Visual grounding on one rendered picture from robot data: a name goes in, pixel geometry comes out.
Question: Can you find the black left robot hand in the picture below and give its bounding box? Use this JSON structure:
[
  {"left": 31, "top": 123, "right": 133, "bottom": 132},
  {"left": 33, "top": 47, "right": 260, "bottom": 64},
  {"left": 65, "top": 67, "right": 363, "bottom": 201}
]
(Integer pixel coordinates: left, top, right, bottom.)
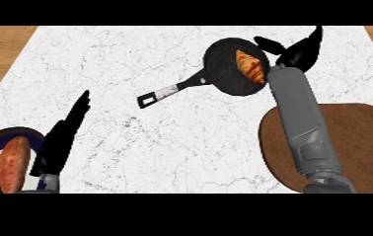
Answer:
[{"left": 28, "top": 89, "right": 92, "bottom": 178}]

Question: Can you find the dark blue plate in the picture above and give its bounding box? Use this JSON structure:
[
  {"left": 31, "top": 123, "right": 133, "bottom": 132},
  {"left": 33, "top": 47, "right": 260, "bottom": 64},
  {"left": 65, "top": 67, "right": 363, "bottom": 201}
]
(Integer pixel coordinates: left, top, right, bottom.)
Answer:
[{"left": 0, "top": 126, "right": 47, "bottom": 158}]

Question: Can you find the black frying pan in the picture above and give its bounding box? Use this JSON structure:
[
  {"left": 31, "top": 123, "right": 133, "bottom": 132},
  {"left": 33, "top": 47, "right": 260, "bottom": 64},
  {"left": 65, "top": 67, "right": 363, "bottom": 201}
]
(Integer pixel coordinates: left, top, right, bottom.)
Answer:
[{"left": 136, "top": 37, "right": 273, "bottom": 110}]

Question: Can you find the golden croissant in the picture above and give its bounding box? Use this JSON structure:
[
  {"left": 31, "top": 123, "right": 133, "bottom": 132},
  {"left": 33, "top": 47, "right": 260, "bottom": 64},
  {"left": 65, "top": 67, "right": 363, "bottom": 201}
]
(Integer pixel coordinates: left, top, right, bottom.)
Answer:
[{"left": 235, "top": 49, "right": 267, "bottom": 85}]

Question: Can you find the brown wooden cutting board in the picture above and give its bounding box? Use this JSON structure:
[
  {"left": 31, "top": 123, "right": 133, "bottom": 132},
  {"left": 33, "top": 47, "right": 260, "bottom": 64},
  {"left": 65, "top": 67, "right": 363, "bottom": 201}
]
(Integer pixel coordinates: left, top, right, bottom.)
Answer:
[{"left": 258, "top": 103, "right": 373, "bottom": 195}]

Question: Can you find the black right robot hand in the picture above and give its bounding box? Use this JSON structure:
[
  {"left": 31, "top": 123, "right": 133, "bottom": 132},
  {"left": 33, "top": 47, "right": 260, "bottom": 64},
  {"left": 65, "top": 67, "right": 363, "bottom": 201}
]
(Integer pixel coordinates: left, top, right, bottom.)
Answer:
[{"left": 252, "top": 25, "right": 324, "bottom": 74}]

